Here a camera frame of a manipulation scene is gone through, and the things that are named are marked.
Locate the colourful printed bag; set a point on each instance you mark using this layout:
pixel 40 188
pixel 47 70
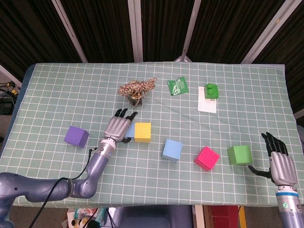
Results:
pixel 95 215

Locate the red box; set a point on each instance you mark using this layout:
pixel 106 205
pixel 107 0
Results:
pixel 224 217

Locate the light blue foam cube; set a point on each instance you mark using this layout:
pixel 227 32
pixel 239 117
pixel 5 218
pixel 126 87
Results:
pixel 131 131
pixel 172 149

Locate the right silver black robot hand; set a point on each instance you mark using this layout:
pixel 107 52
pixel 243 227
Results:
pixel 283 167

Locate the yellow bar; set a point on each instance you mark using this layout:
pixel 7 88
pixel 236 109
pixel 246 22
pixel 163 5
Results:
pixel 242 217

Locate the white table leg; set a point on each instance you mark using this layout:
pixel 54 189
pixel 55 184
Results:
pixel 199 217

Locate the yellow foam cube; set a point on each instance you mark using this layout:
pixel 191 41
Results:
pixel 142 131

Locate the purple foam cube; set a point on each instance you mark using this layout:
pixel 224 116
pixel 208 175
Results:
pixel 74 135

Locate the metal frame foot bracket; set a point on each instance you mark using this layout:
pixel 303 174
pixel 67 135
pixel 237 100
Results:
pixel 183 59

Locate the black device box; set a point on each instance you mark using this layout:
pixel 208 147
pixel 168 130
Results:
pixel 5 108

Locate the white paper card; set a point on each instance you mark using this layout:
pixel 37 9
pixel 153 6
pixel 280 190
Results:
pixel 206 105

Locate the green foam cube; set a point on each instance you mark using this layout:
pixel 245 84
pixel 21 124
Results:
pixel 240 155

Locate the green checked tablecloth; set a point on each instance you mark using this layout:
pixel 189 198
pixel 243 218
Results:
pixel 152 180

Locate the pink foam cube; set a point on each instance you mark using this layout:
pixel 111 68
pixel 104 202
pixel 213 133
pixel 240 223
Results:
pixel 206 158

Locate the green toy building brick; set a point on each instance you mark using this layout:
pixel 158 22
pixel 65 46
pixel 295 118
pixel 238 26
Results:
pixel 212 92

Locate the white frame post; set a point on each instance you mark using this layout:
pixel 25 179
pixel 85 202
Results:
pixel 266 35
pixel 135 31
pixel 69 31
pixel 191 28
pixel 9 76

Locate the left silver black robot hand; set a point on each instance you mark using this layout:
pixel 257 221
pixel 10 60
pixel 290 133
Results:
pixel 116 128

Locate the green foil packet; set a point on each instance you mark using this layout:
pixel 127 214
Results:
pixel 178 86

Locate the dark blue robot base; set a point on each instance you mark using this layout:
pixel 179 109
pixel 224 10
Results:
pixel 152 217

